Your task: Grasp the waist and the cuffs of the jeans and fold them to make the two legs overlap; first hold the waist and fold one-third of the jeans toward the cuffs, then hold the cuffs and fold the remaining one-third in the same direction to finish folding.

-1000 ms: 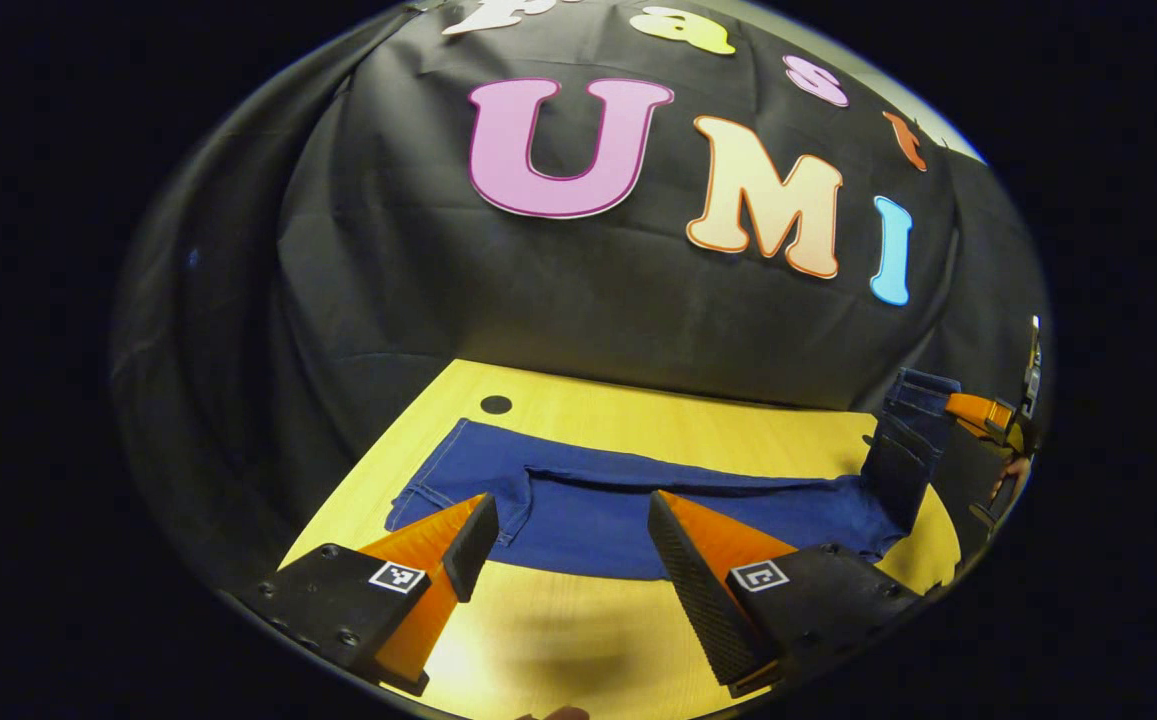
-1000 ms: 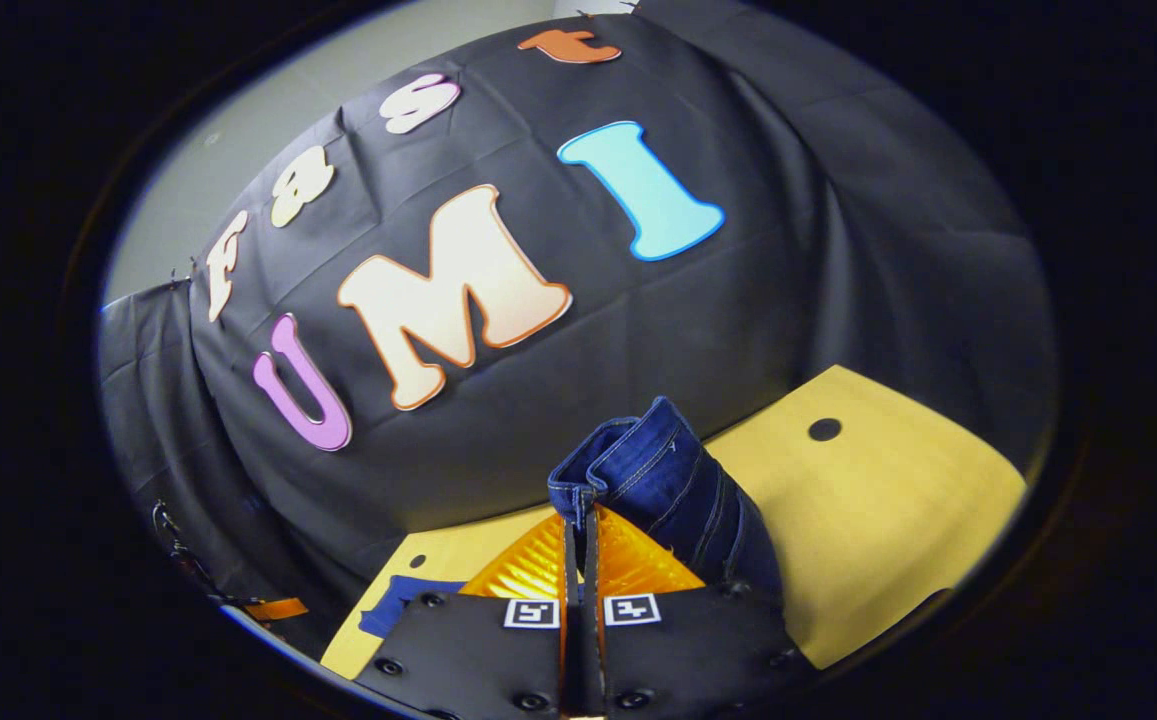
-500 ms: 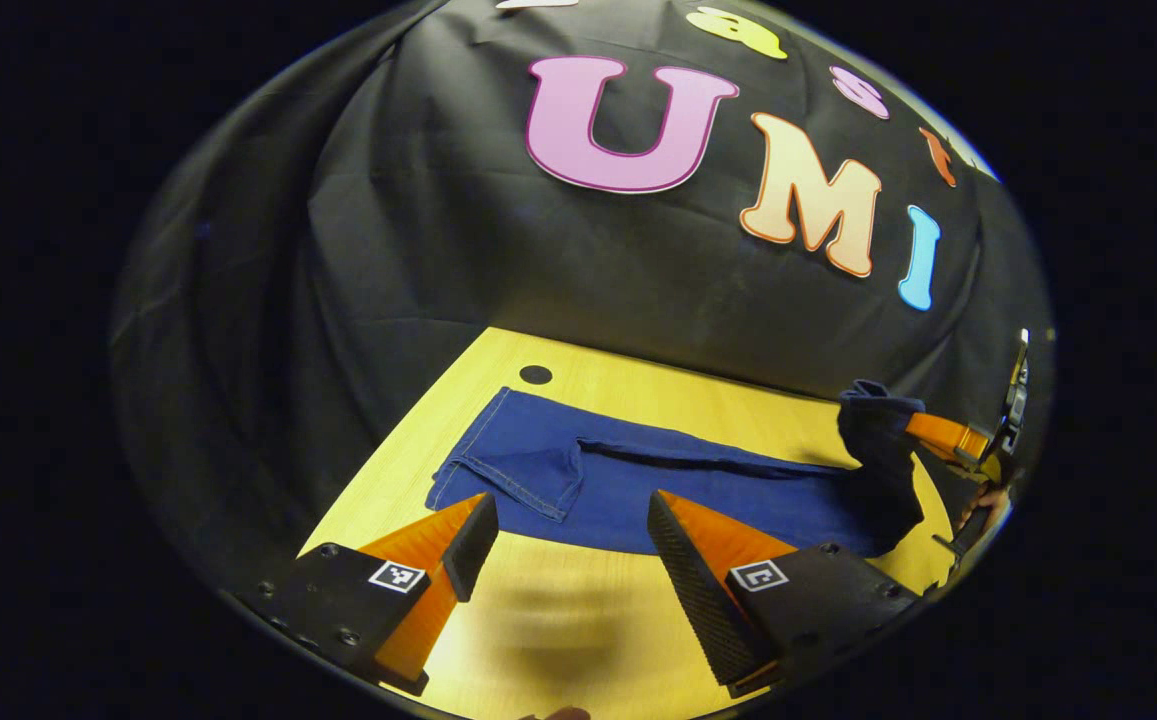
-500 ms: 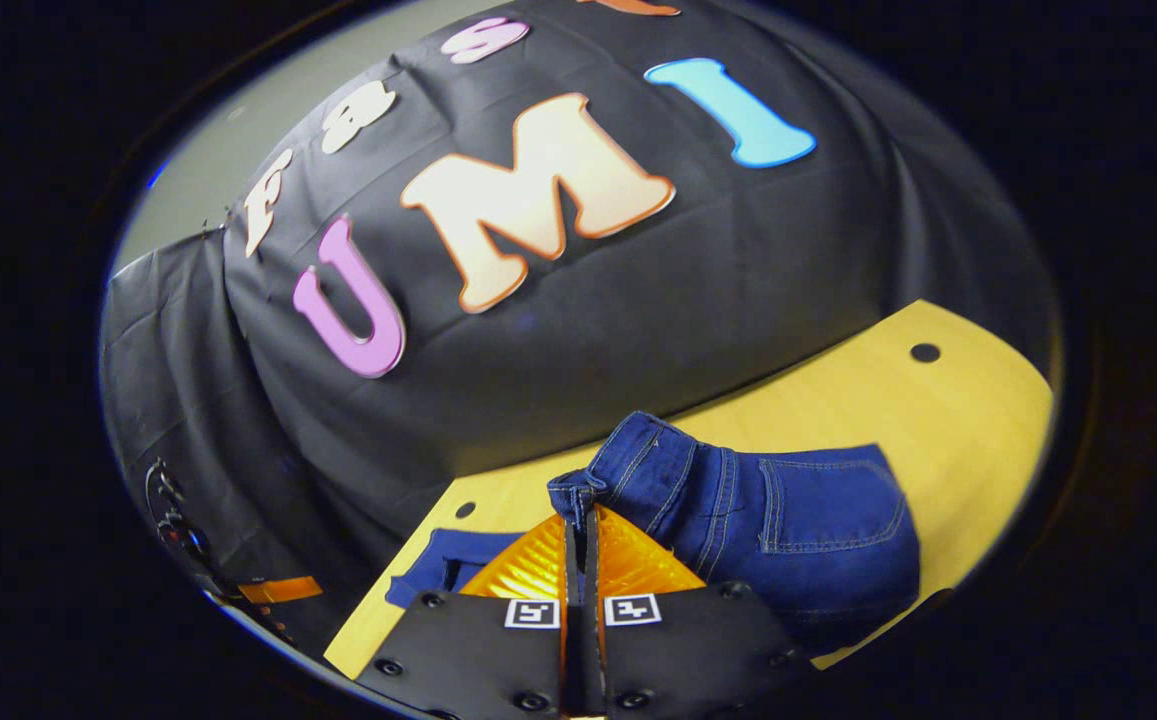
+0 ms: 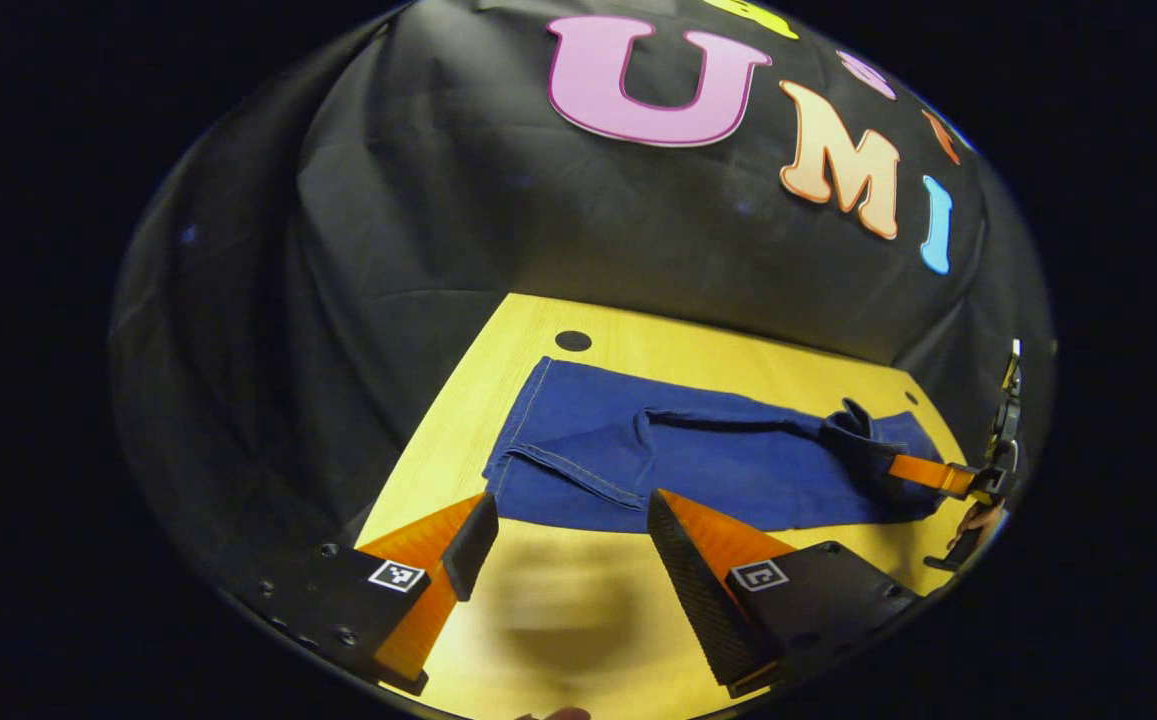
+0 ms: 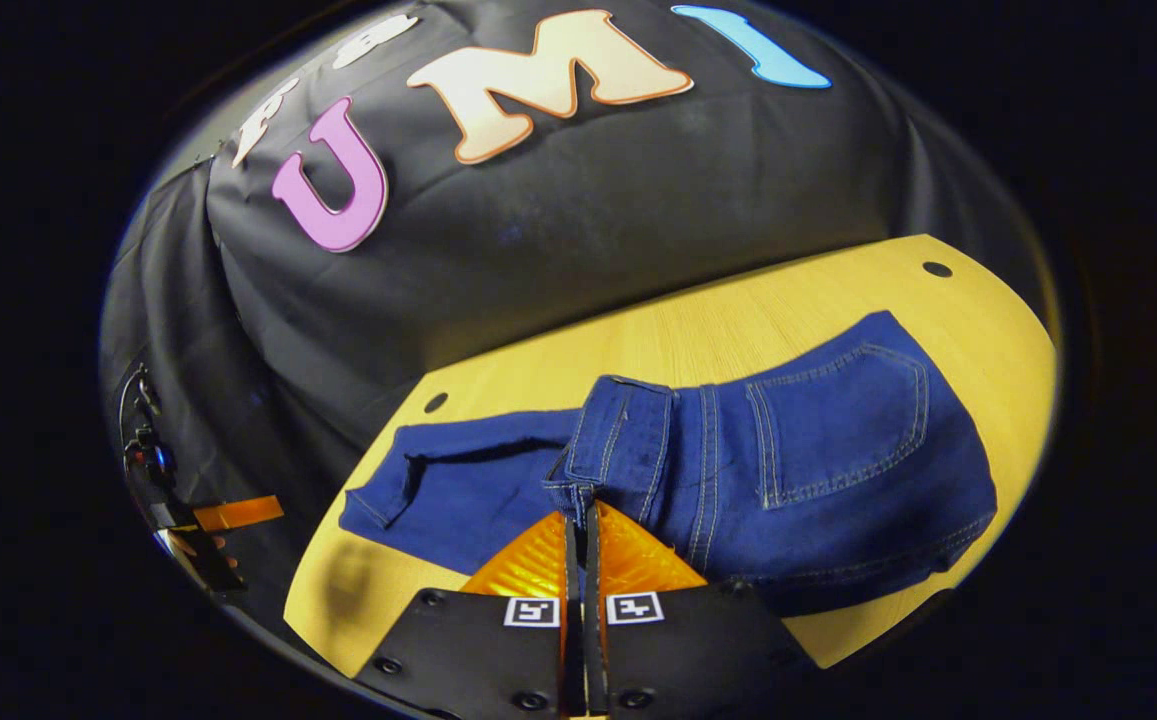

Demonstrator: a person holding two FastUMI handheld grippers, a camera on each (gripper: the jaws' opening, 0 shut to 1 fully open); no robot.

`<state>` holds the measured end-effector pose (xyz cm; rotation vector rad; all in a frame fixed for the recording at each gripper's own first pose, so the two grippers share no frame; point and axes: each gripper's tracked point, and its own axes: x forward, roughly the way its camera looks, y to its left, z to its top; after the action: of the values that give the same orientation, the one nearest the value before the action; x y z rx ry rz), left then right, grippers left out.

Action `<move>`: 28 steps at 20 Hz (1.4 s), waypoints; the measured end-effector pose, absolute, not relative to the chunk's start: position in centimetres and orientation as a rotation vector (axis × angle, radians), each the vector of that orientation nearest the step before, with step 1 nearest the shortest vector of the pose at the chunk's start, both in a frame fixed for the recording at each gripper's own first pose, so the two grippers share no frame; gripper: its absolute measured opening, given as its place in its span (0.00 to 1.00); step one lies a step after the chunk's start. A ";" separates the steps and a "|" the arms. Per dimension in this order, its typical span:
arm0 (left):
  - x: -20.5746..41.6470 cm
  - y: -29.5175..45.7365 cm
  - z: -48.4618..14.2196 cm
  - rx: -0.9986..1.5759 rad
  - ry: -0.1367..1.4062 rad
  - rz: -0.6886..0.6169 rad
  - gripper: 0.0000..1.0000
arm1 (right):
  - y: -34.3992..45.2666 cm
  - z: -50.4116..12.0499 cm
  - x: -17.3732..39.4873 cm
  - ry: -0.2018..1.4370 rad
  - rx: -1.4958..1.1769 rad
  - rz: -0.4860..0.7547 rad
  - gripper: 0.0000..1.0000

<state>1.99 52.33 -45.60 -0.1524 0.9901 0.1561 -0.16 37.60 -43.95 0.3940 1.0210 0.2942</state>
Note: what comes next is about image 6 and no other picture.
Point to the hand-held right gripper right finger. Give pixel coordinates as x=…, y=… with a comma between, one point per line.
x=698, y=650

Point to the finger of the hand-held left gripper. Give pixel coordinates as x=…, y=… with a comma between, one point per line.
x=238, y=513

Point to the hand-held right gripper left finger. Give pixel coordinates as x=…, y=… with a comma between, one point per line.
x=468, y=650

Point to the black backdrop cloth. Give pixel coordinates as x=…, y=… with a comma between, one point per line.
x=538, y=230

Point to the blue jeans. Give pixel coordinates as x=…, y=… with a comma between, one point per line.
x=838, y=450

